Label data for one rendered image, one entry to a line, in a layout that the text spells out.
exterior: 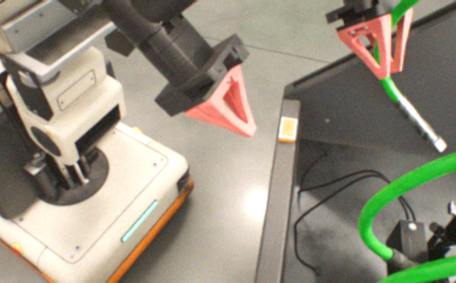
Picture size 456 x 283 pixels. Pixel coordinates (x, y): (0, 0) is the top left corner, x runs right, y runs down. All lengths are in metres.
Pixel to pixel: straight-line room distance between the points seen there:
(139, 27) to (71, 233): 1.18
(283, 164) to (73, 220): 0.95
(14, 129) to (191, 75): 1.02
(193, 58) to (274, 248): 0.37
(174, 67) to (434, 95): 0.58
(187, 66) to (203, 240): 1.36
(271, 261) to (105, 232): 0.91
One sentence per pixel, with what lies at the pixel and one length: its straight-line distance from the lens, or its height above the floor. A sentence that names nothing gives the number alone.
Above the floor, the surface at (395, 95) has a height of 1.17.
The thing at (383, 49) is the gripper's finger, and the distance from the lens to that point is 0.55.
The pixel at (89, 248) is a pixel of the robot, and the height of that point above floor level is 0.28.
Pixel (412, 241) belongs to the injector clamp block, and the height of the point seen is 0.98.
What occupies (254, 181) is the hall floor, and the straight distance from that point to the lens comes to 1.88.
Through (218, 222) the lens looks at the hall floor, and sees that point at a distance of 1.77.
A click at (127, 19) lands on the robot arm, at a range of 0.42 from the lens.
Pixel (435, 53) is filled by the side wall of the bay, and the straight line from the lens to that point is 0.81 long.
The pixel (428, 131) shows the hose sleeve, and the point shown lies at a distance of 0.63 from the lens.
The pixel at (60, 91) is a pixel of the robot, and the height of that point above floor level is 0.88.
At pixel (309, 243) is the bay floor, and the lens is 0.83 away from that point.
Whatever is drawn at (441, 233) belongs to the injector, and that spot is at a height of 1.05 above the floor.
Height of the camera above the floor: 1.57
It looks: 51 degrees down
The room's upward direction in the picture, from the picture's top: straight up
